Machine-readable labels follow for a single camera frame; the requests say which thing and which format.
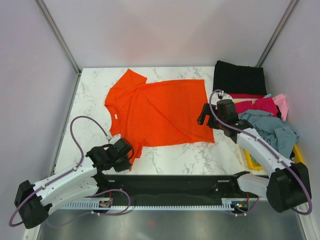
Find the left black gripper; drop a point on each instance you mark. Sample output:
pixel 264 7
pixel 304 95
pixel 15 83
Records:
pixel 126 165

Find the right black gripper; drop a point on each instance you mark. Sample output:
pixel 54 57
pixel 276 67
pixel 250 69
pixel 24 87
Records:
pixel 206 110

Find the orange t shirt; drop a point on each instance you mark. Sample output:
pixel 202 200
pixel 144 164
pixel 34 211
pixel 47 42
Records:
pixel 157 114

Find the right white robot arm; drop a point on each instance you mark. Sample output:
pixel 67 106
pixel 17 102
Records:
pixel 287 186

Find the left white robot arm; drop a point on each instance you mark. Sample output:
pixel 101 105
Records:
pixel 36 201

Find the folded red t shirt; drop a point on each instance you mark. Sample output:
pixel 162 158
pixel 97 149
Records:
pixel 242 96

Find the folded black t shirt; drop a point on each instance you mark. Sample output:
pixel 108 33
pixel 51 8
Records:
pixel 238 79

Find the magenta t shirt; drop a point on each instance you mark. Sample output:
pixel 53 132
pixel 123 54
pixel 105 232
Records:
pixel 261 104

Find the pink t shirt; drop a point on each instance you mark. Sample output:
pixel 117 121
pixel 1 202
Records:
pixel 281 101

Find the grey blue t shirt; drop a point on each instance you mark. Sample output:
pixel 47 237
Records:
pixel 277 133

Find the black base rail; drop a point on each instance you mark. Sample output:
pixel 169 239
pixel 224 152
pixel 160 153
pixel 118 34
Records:
pixel 169 190

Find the white slotted cable duct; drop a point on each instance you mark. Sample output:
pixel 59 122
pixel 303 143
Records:
pixel 102 205

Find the right aluminium frame post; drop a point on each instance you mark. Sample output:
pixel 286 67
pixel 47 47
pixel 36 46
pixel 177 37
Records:
pixel 290 9

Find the aluminium frame post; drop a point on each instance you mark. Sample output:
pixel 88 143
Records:
pixel 58 35
pixel 290 9

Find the left aluminium frame post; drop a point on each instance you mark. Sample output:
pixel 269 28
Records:
pixel 58 35

